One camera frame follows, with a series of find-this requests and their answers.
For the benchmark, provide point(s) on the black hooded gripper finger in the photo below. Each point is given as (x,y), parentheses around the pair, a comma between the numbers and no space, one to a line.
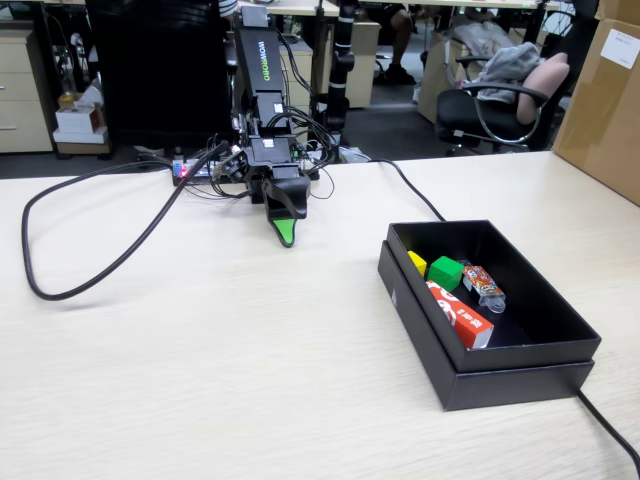
(293,195)

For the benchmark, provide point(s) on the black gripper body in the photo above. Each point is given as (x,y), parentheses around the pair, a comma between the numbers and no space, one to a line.
(271,153)

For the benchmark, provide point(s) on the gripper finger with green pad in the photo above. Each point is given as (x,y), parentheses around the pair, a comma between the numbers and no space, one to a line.
(286,232)

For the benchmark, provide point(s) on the yellow cube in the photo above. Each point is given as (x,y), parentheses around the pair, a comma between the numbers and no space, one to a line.
(417,262)

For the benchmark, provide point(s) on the green cube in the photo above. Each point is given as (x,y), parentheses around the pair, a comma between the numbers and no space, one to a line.
(445,274)

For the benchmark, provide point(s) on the red and white carton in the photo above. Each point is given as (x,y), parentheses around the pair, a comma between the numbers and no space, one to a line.
(460,315)

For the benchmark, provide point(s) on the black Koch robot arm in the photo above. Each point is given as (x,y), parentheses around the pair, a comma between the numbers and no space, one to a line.
(261,65)

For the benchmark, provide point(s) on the black box inner tray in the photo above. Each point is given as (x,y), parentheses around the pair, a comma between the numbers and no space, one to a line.
(530,300)

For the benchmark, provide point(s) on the black open box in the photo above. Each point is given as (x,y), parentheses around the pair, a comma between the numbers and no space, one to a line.
(520,387)

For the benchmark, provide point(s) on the cardboard box with white label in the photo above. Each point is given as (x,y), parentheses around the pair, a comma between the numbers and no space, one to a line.
(600,125)

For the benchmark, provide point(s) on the plain brown cardboard box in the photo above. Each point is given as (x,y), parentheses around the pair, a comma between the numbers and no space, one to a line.
(620,9)

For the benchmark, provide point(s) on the black board with green terminal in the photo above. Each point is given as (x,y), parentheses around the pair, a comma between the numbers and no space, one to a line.
(310,170)

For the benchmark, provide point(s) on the beige cabinet with black lock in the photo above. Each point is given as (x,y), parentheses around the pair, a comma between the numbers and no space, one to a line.
(300,95)

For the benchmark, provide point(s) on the controller board with red LED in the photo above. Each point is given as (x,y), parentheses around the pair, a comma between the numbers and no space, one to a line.
(192,170)

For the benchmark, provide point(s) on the plain beige cabinet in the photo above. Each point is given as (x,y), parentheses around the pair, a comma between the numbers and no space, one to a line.
(365,65)

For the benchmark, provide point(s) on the black monitor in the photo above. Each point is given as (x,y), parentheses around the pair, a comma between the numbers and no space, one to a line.
(160,75)

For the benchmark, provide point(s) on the person in striped shirt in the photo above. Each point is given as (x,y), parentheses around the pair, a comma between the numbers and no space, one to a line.
(227,6)

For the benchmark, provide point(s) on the person leg with dark shoe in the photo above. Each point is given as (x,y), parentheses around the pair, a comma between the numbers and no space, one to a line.
(397,45)

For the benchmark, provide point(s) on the black office chair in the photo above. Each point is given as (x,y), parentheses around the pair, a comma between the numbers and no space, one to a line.
(460,112)

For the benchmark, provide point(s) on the flat white carton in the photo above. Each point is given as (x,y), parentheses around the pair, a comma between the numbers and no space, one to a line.
(80,136)

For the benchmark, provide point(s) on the white carton with red side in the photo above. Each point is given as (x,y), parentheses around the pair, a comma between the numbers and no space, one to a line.
(75,120)

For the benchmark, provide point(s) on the colourful candy in clear wrapper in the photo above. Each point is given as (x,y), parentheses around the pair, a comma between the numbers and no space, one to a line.
(482,285)

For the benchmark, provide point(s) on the grey cloth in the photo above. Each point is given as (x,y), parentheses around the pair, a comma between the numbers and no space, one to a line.
(510,65)

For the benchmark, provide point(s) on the beige drawer cabinet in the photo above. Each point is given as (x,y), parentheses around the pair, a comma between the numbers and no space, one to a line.
(20,100)

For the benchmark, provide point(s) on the pink cushion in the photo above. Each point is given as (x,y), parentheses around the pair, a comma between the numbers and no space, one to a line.
(542,85)

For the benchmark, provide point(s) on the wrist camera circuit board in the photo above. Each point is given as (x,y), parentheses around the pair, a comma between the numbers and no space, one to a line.
(233,171)

